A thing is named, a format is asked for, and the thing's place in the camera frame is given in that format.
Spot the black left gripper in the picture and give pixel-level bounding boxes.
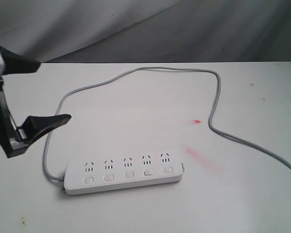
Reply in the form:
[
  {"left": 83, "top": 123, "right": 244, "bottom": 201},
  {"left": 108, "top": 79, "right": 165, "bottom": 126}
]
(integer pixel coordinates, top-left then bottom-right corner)
[{"left": 0, "top": 45, "right": 72, "bottom": 158}]

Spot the white five-outlet power strip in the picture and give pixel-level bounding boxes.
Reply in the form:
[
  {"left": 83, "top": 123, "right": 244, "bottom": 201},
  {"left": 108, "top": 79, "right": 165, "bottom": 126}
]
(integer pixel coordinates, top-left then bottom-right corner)
[{"left": 64, "top": 150, "right": 185, "bottom": 195}]

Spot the grey backdrop cloth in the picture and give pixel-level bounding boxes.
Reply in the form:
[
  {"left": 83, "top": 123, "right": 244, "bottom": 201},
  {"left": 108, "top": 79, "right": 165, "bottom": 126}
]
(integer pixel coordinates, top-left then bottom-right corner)
[{"left": 0, "top": 0, "right": 291, "bottom": 63}]

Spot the grey power cord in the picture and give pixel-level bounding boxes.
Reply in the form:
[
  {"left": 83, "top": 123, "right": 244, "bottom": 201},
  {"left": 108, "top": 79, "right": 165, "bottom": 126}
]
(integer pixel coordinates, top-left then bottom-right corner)
[{"left": 43, "top": 67, "right": 291, "bottom": 185}]

